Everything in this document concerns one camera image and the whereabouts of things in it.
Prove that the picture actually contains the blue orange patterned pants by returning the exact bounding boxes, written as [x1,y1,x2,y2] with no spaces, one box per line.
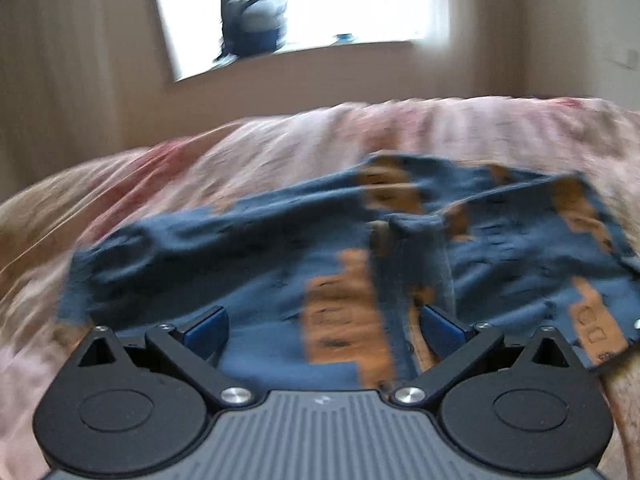
[58,154,639,391]

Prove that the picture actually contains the pink floral bed sheet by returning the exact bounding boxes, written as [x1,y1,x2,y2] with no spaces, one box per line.
[1,96,639,479]

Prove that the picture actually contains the beige curtain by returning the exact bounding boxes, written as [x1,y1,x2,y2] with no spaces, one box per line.
[1,0,173,177]

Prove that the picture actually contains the small blue box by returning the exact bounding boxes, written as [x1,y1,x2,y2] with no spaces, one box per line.
[335,32,354,44]

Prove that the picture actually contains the dark blue backpack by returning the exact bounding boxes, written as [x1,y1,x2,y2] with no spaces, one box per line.
[217,0,288,61]

